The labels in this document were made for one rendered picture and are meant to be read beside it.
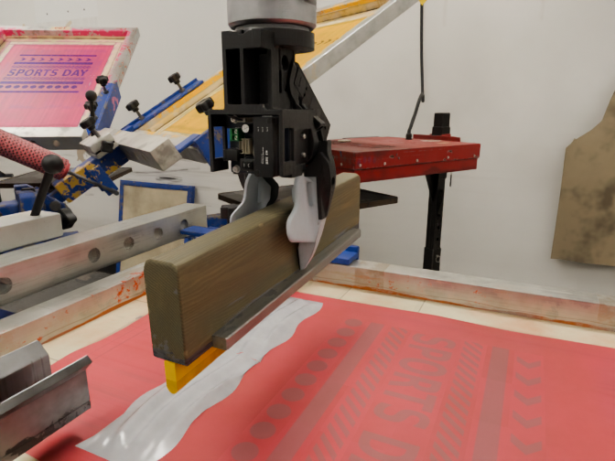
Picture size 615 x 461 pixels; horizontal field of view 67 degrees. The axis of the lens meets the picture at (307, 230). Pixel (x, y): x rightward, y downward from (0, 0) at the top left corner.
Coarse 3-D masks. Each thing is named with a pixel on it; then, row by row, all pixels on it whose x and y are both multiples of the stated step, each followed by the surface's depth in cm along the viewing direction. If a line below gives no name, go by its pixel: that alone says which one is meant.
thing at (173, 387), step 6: (210, 354) 36; (216, 354) 37; (204, 360) 36; (210, 360) 36; (198, 366) 35; (204, 366) 36; (192, 372) 34; (198, 372) 35; (186, 378) 34; (192, 378) 34; (168, 384) 33; (174, 384) 33; (180, 384) 33; (186, 384) 34; (168, 390) 33; (174, 390) 33
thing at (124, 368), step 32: (96, 352) 54; (128, 352) 54; (96, 384) 48; (128, 384) 48; (160, 384) 48; (256, 384) 48; (96, 416) 43; (224, 416) 43; (32, 448) 39; (64, 448) 39; (192, 448) 39; (224, 448) 39; (576, 448) 39
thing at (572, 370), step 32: (320, 320) 62; (384, 320) 62; (416, 320) 62; (448, 320) 62; (288, 352) 54; (544, 352) 54; (576, 352) 54; (608, 352) 54; (576, 384) 48; (608, 384) 48; (576, 416) 43; (608, 416) 43; (608, 448) 39
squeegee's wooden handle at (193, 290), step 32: (352, 192) 58; (256, 224) 39; (352, 224) 60; (160, 256) 31; (192, 256) 32; (224, 256) 34; (256, 256) 39; (288, 256) 44; (160, 288) 31; (192, 288) 31; (224, 288) 35; (256, 288) 39; (160, 320) 32; (192, 320) 32; (224, 320) 36; (160, 352) 33; (192, 352) 32
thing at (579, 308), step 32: (96, 288) 64; (128, 288) 68; (384, 288) 71; (416, 288) 69; (448, 288) 67; (480, 288) 65; (512, 288) 64; (544, 288) 64; (0, 320) 54; (32, 320) 55; (64, 320) 58; (576, 320) 61; (608, 320) 59; (0, 352) 52
